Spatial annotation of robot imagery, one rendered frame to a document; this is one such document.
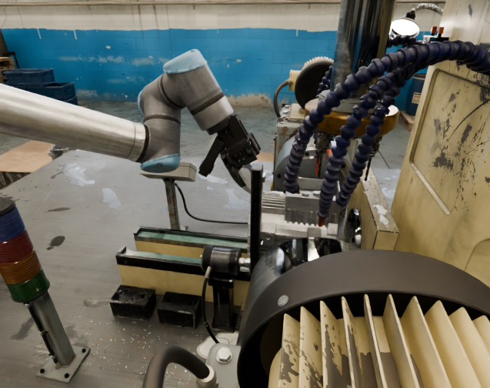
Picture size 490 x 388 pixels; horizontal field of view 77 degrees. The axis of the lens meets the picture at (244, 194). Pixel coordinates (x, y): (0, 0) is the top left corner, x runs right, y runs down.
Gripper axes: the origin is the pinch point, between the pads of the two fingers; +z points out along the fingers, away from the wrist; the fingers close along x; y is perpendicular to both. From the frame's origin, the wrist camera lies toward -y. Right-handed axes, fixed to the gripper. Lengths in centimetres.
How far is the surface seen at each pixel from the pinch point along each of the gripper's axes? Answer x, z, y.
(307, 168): 14.8, 6.0, 13.2
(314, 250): -31.2, 0.7, 16.9
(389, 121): -12.5, -7.4, 35.3
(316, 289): -58, -17, 24
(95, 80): 536, -146, -388
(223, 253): -20.3, 2.4, -4.7
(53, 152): 138, -45, -190
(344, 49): -9.1, -21.9, 32.9
